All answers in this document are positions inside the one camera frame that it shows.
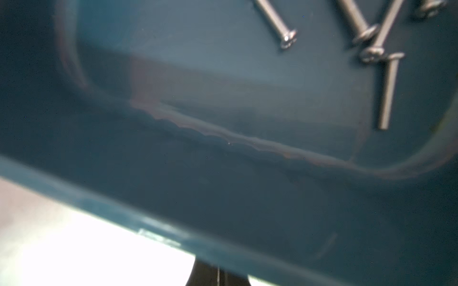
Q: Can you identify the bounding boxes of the teal plastic storage tray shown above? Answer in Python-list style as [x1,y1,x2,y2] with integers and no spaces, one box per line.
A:
[1,1,458,286]

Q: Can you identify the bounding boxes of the silver screw in tray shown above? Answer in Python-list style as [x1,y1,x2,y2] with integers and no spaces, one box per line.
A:
[359,0,405,64]
[337,0,380,45]
[378,52,406,131]
[254,0,298,50]

